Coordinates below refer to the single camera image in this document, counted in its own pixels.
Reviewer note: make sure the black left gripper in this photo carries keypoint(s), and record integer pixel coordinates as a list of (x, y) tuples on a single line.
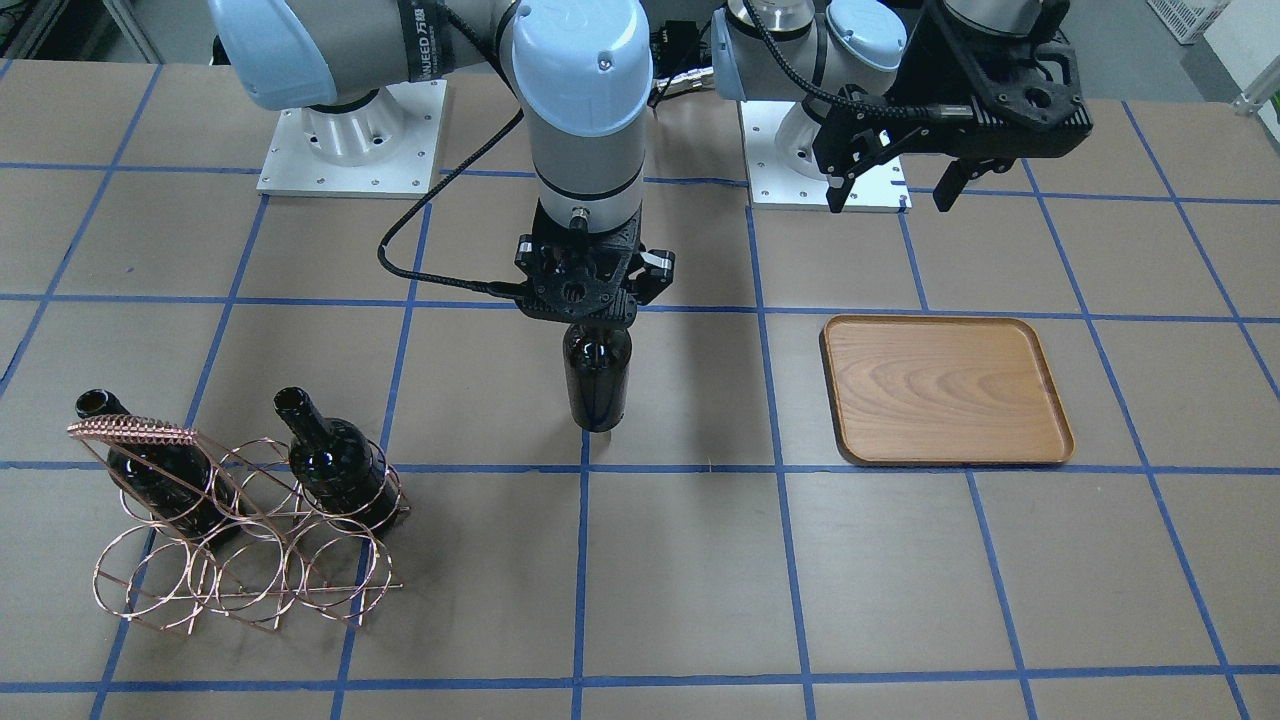
[(912, 92)]

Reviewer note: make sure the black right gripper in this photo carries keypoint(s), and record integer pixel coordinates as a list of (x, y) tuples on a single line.
[(655, 273)]

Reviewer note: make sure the dark wine bottle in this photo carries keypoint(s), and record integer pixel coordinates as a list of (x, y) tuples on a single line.
[(596, 363), (337, 465), (175, 481)]

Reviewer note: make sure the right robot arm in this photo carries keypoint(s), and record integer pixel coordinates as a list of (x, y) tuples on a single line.
[(581, 73)]

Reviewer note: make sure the wooden tray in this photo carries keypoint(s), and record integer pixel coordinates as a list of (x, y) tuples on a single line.
[(942, 391)]

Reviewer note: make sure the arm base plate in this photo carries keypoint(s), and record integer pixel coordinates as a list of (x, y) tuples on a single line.
[(384, 150), (785, 173)]

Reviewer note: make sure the copper wire bottle basket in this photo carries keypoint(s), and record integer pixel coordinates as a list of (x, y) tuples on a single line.
[(275, 550)]

